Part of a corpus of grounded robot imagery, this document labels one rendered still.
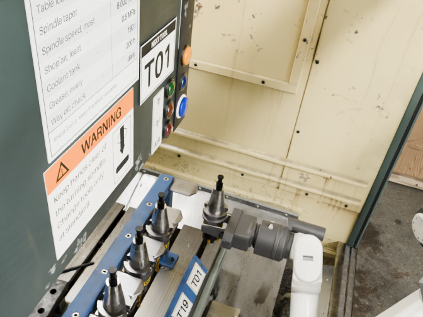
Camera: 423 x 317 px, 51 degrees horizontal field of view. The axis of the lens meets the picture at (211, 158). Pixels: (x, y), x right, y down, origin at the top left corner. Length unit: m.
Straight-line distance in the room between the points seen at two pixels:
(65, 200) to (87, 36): 0.14
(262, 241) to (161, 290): 0.39
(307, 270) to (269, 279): 0.55
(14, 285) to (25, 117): 0.14
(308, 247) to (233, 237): 0.18
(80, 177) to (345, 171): 1.19
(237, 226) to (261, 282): 0.52
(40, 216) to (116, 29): 0.17
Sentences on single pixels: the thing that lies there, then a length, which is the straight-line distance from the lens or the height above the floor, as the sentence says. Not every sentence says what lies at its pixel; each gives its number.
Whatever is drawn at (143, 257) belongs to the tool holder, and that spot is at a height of 1.26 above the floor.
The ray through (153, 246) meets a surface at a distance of 1.02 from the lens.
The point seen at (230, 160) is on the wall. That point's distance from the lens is 1.59.
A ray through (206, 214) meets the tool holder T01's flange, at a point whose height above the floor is 1.22.
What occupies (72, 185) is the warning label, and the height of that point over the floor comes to 1.72.
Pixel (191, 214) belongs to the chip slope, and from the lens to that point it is 1.67.
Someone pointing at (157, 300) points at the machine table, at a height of 0.90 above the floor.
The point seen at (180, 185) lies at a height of 1.22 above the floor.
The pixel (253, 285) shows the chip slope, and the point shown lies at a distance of 1.59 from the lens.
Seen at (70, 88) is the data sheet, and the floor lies 1.81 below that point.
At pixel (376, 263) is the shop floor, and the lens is 2.88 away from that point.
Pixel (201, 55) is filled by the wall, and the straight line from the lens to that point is 1.42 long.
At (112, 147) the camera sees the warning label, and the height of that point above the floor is 1.71.
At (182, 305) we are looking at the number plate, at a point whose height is 0.94.
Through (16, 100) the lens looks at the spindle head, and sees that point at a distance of 0.32.
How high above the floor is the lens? 1.99
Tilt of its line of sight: 38 degrees down
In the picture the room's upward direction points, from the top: 8 degrees clockwise
